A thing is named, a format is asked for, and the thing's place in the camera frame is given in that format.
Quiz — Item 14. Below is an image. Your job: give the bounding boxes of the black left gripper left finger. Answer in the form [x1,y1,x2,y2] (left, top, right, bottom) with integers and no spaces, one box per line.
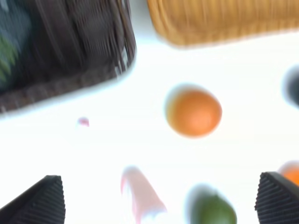
[0,175,65,224]

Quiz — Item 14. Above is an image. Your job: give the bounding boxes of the pink small bottle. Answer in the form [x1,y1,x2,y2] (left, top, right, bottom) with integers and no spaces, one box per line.
[120,166,167,224]

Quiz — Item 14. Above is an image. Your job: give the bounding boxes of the white pink-tipped marker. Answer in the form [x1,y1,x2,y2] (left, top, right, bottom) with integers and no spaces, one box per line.
[76,117,90,128]

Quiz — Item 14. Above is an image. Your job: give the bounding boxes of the orange wicker basket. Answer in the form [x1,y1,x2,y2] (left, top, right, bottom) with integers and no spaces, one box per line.
[147,0,299,46]

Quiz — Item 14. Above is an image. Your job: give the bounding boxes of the peeled orange tangerine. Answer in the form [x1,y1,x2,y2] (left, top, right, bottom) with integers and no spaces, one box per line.
[278,161,299,185]

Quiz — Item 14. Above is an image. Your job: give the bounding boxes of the green lime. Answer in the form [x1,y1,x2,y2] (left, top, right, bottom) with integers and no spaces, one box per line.
[185,184,237,224]

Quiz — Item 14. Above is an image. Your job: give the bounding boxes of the dark purple mangosteen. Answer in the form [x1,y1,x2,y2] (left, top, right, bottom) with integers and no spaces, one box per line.
[282,64,299,108]

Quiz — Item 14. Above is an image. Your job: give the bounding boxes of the dark brown wicker basket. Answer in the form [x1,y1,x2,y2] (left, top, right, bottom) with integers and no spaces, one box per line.
[0,0,136,114]

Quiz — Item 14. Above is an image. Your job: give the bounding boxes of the red-orange peach fruit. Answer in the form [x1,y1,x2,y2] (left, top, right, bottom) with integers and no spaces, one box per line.
[164,83,223,138]

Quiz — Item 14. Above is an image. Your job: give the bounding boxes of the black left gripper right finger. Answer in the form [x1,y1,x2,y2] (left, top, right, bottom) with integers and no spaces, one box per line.
[255,172,299,224]

